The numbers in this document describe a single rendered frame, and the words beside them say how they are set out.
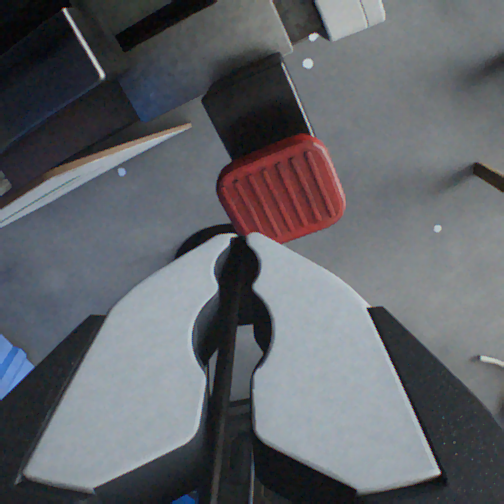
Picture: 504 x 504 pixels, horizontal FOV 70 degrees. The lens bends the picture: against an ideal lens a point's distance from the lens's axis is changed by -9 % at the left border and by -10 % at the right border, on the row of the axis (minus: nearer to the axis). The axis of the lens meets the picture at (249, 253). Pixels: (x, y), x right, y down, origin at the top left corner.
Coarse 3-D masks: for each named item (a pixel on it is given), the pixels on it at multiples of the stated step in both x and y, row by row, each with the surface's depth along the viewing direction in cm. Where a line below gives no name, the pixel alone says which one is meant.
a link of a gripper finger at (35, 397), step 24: (72, 336) 8; (48, 360) 7; (72, 360) 7; (24, 384) 7; (48, 384) 7; (0, 408) 6; (24, 408) 6; (48, 408) 6; (0, 432) 6; (24, 432) 6; (0, 456) 5; (24, 456) 5; (0, 480) 5; (24, 480) 5
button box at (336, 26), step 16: (320, 0) 28; (336, 0) 28; (352, 0) 28; (368, 0) 27; (320, 16) 29; (336, 16) 28; (352, 16) 28; (368, 16) 28; (384, 16) 28; (320, 32) 34; (336, 32) 29; (352, 32) 30
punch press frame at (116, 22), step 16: (96, 0) 27; (112, 0) 27; (128, 0) 27; (144, 0) 27; (160, 0) 27; (176, 0) 27; (192, 0) 32; (112, 16) 27; (128, 16) 27; (144, 16) 27; (160, 16) 32; (176, 16) 39; (128, 32) 31; (144, 32) 38
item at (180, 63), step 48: (240, 0) 27; (288, 0) 29; (144, 48) 29; (192, 48) 29; (240, 48) 29; (288, 48) 29; (96, 96) 33; (144, 96) 31; (192, 96) 31; (48, 144) 36
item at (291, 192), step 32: (256, 160) 22; (288, 160) 22; (320, 160) 22; (224, 192) 23; (256, 192) 23; (288, 192) 23; (320, 192) 23; (256, 224) 24; (288, 224) 24; (320, 224) 24
